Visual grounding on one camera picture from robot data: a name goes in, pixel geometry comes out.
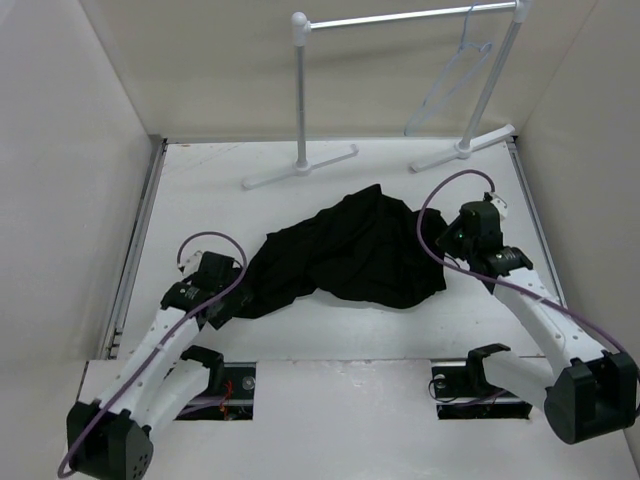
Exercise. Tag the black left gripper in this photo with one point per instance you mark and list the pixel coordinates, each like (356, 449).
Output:
(222, 315)

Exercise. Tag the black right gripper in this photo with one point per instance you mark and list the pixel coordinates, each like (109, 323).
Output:
(444, 239)

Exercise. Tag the black trousers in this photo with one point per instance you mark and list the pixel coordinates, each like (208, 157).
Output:
(368, 247)

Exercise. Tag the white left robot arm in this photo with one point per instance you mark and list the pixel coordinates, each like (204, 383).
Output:
(166, 377)

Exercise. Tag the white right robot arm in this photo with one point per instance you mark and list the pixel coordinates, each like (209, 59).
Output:
(586, 391)

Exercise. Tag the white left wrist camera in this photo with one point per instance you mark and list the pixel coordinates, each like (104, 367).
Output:
(191, 264)

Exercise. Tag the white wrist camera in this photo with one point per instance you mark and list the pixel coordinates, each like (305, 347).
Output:
(499, 203)
(191, 264)

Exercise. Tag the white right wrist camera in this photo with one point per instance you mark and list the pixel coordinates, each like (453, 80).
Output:
(499, 203)

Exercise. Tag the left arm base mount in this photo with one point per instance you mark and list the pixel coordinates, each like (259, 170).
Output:
(232, 401)

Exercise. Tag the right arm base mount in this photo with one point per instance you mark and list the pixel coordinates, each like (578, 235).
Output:
(457, 399)

